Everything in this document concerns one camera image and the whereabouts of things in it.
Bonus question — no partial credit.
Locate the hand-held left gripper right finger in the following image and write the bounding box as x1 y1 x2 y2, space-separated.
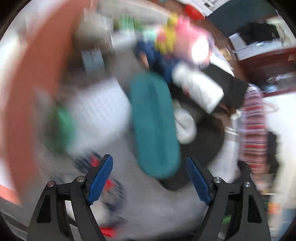
185 156 271 241

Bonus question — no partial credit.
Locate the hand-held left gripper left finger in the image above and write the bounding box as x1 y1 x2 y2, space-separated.
26 154 114 241

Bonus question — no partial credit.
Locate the white plush toy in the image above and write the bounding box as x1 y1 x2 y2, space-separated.
173 102 198 144

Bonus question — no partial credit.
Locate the teal oval case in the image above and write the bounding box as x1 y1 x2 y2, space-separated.
129 71 181 179

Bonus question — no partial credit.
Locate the grey blanket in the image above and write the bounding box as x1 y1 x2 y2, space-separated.
46 130 232 241

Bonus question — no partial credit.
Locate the green item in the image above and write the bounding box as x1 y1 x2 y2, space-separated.
50 107 75 154

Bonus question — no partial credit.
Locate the white ribbed cloth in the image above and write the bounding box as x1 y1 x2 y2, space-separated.
66 77 133 153

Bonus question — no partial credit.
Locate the striped red white cloth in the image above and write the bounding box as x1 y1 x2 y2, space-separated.
238 85 271 173

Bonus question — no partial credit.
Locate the white packet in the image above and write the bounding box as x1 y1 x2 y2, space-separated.
172 62 225 114

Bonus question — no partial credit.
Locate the black cloth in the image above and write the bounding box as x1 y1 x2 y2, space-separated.
162 65 249 191

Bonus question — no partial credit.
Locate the dark blue cloth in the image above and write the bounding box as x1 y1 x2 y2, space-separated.
135 42 177 78

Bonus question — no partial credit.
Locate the white cabinet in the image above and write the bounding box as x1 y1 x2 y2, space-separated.
228 32 285 61

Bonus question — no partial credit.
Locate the yellow toy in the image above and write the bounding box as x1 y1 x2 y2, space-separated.
157 13 179 53

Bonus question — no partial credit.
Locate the pink plush toy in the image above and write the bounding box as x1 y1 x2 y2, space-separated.
173 19 212 67

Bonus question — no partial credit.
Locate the black jacket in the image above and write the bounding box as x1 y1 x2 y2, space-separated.
240 22 281 46

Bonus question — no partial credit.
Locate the red basin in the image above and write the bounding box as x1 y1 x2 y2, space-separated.
184 3 205 20

